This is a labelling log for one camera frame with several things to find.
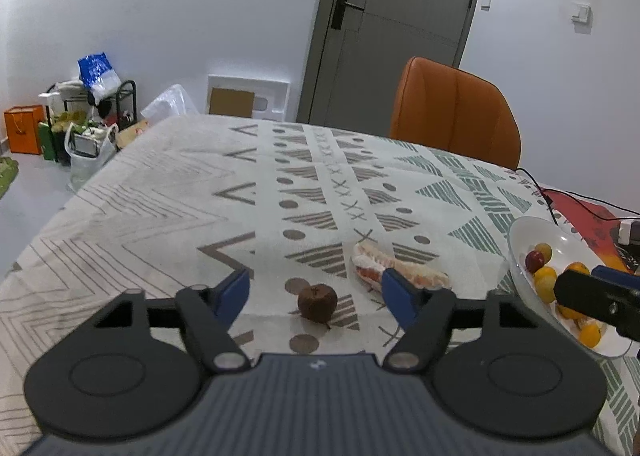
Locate black shoe rack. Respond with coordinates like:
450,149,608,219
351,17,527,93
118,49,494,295
39,80,138,165

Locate black cable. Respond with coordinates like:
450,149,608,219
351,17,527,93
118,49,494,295
514,166,640,227

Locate red orange mat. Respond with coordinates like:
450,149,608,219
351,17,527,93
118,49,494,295
542,188,638,273

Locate green-brown fruit in plate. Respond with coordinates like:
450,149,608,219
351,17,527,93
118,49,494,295
535,242,552,263

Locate white plastic bag with box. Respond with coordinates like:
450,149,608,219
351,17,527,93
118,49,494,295
64,123,118,193

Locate yellow fruit in plate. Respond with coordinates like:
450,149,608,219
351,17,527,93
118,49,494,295
533,265,558,285

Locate black door handle lock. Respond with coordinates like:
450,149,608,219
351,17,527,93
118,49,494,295
330,0,364,31

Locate small yellow-green fruit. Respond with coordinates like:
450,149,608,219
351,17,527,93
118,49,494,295
535,279,555,304

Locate peeled pomelo segment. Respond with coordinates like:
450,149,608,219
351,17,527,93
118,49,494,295
350,241,451,292

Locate green leaf floor mat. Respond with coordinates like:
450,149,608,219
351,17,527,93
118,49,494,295
0,156,20,198

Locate brown paper bag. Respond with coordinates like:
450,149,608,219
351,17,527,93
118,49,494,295
116,120,149,149

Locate orange paper bag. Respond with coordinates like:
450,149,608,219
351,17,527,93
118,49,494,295
4,104,44,155

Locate small red fruit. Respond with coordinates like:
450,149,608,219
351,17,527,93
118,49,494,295
525,250,547,274

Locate clear plastic bag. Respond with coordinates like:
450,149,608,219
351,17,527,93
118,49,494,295
141,84,200,125

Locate green box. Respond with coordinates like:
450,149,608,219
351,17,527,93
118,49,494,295
37,121,55,161

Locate orange in plate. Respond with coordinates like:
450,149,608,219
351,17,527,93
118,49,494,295
565,262,591,275

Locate blue white plastic bag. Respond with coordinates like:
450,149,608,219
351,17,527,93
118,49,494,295
77,52,122,102

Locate white power adapter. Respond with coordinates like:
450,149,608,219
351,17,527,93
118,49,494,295
617,220,640,246

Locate small yellow orange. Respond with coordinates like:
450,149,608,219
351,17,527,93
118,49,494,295
578,320,602,349

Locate patterned tablecloth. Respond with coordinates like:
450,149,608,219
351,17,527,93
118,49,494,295
1,116,639,455

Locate dark brown wrinkled fruit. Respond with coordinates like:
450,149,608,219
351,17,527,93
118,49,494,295
297,283,337,328

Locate white foam packaging board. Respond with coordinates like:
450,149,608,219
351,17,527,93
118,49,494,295
207,74,290,122

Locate large orange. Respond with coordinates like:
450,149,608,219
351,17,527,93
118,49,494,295
555,304,588,321

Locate orange chair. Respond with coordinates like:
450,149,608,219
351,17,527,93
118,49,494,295
390,57,522,170

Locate grey door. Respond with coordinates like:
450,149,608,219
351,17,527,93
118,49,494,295
296,0,476,136

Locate white plate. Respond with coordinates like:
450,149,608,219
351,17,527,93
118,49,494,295
508,216,631,358

